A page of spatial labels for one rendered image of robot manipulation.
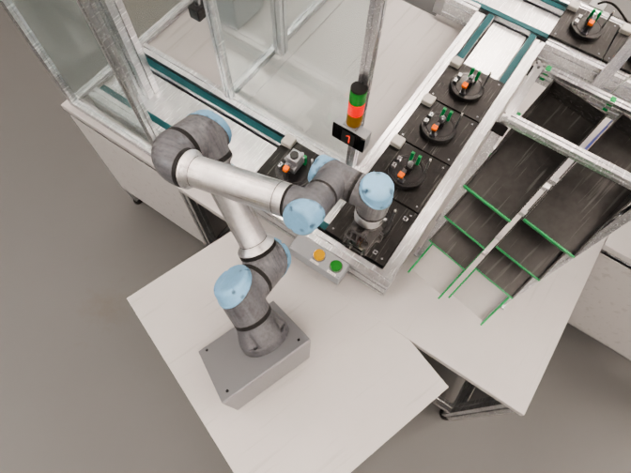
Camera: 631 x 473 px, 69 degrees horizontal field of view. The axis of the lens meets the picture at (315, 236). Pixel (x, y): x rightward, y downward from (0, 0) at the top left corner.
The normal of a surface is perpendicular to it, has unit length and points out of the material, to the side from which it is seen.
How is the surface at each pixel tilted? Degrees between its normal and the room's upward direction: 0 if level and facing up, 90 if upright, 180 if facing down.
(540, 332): 0
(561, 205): 25
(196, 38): 0
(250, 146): 0
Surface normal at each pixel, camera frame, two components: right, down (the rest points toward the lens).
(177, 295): 0.02, -0.40
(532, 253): -0.28, -0.09
